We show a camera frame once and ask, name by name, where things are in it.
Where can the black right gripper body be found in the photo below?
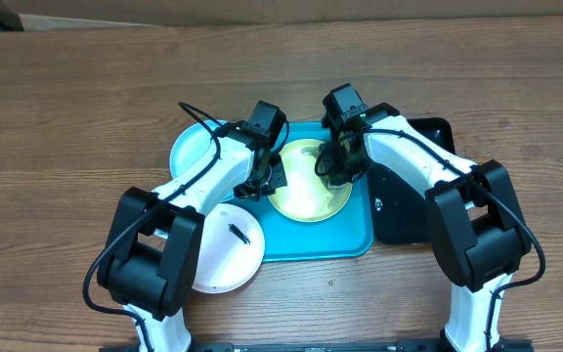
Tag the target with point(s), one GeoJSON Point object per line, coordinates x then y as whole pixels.
{"type": "Point", "coordinates": [335, 172]}

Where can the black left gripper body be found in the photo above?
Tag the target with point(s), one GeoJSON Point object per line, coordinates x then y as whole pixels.
{"type": "Point", "coordinates": [264, 182]}

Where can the yellow plate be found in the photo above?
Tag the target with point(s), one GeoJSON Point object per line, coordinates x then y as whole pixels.
{"type": "Point", "coordinates": [307, 197]}

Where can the green sponge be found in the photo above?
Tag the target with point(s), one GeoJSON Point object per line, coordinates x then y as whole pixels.
{"type": "Point", "coordinates": [339, 182]}

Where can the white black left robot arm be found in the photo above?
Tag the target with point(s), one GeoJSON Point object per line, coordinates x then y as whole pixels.
{"type": "Point", "coordinates": [150, 258]}

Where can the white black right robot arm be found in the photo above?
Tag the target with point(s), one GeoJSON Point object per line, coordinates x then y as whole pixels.
{"type": "Point", "coordinates": [476, 227]}

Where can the teal plastic tray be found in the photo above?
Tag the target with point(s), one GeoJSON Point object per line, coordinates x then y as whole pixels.
{"type": "Point", "coordinates": [348, 233]}

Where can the black rectangular tray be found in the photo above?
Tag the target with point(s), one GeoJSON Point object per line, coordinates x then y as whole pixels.
{"type": "Point", "coordinates": [398, 212]}

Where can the white plate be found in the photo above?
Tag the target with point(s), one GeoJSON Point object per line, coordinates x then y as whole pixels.
{"type": "Point", "coordinates": [231, 251]}

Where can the light blue plate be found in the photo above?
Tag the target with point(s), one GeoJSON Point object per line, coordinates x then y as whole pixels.
{"type": "Point", "coordinates": [191, 149]}

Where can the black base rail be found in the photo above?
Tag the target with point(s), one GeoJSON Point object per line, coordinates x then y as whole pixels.
{"type": "Point", "coordinates": [402, 345]}

